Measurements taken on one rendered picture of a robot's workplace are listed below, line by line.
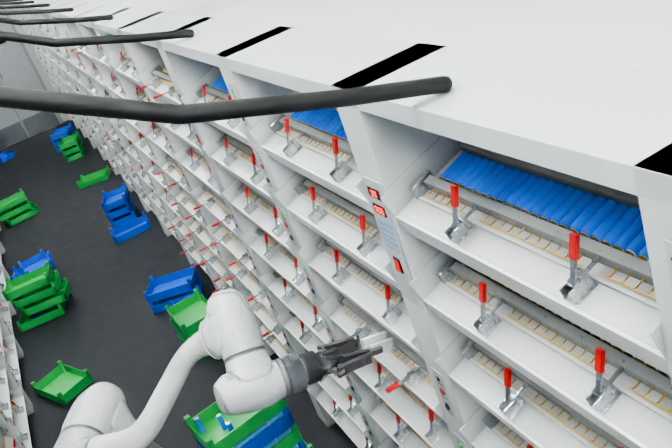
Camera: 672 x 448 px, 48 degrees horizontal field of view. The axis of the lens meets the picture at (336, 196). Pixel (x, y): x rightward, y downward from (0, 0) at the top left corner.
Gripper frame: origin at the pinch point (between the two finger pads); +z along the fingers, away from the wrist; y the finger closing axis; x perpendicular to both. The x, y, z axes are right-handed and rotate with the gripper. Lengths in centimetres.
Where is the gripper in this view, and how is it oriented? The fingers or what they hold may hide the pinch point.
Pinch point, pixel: (377, 343)
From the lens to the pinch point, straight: 189.4
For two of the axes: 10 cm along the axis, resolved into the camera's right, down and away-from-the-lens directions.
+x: 1.2, 9.3, 3.3
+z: 9.0, -2.4, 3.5
